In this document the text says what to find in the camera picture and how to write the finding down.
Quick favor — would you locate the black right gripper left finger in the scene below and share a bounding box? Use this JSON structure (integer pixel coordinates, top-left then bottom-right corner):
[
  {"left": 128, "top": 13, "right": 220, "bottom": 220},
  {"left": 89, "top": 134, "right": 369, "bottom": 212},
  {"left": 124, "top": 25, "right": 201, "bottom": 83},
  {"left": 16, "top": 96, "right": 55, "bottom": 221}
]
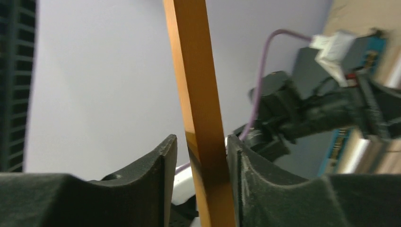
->
[{"left": 0, "top": 135, "right": 177, "bottom": 227}]

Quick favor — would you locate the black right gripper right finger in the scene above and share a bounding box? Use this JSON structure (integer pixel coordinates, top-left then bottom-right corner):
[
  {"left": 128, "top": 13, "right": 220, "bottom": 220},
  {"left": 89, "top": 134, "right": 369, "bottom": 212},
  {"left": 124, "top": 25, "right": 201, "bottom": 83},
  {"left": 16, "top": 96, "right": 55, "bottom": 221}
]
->
[{"left": 227, "top": 135, "right": 401, "bottom": 227}]

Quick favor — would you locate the orange wooden picture frame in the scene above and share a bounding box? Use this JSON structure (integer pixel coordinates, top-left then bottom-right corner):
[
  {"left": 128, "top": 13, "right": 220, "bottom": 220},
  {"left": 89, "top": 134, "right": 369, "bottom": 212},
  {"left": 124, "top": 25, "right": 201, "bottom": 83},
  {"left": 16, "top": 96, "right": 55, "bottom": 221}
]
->
[{"left": 164, "top": 0, "right": 235, "bottom": 227}]

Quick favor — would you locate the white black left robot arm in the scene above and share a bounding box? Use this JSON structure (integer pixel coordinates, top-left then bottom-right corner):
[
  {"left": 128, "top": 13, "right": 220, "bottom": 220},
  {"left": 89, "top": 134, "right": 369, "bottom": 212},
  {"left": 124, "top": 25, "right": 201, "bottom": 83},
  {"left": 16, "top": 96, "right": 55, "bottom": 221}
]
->
[{"left": 234, "top": 71, "right": 401, "bottom": 162}]

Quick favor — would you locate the dark box with blue edge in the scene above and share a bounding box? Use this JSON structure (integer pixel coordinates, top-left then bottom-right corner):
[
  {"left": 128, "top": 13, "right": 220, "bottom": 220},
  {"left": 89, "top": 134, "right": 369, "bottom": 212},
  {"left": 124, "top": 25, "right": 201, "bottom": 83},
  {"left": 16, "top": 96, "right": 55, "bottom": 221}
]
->
[{"left": 275, "top": 36, "right": 388, "bottom": 178}]

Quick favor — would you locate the black slotted panel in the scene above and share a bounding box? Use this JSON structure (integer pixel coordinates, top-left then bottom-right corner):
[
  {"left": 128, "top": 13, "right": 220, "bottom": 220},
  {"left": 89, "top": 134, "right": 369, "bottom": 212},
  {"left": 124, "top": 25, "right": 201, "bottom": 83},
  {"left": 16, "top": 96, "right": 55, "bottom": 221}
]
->
[{"left": 0, "top": 0, "right": 37, "bottom": 172}]

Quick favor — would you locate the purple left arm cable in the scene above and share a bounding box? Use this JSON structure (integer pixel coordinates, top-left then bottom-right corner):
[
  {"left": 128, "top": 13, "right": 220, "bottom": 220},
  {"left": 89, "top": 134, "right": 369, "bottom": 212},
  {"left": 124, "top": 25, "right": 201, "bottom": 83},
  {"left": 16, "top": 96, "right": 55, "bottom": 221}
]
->
[{"left": 174, "top": 29, "right": 312, "bottom": 175}]

